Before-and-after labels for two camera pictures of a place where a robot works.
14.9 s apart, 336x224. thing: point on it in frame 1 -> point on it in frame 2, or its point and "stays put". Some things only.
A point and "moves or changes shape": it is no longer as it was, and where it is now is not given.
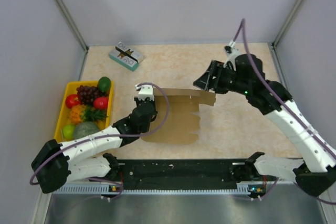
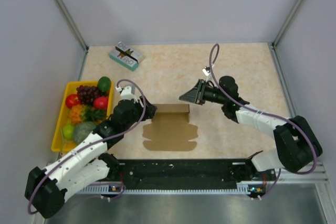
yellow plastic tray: [64, 118] stays put
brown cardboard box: [182, 125] moves or changes shape
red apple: [72, 100] stays put
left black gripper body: [154, 103] stays put
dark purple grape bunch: [87, 94] stays put
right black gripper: [207, 81] -> [197, 94]
